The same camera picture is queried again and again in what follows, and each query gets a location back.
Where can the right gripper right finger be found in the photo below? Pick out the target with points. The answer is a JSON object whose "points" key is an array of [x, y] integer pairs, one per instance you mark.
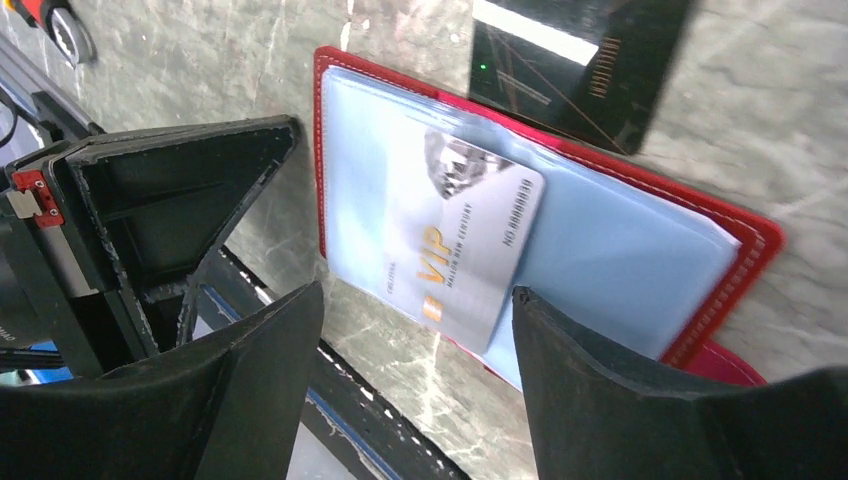
{"points": [[598, 410]]}

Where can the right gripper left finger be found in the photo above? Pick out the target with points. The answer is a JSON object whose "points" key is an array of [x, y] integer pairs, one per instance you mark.
{"points": [[224, 406]]}

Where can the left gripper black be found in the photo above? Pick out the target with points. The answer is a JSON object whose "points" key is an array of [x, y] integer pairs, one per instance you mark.
{"points": [[107, 238]]}

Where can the single silver VIP card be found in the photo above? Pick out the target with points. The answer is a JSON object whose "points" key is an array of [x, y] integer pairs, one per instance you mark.
{"points": [[457, 218]]}

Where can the red leather card holder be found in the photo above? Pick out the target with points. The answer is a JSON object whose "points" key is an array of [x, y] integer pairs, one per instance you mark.
{"points": [[644, 260]]}

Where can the single black VIP card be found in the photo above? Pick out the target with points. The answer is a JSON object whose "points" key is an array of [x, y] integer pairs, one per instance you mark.
{"points": [[589, 70]]}

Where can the aluminium rail frame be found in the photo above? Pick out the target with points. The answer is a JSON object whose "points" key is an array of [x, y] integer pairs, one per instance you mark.
{"points": [[35, 112]]}

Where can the red handled adjustable wrench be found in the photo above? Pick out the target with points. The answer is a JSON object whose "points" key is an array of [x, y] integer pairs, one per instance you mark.
{"points": [[58, 20]]}

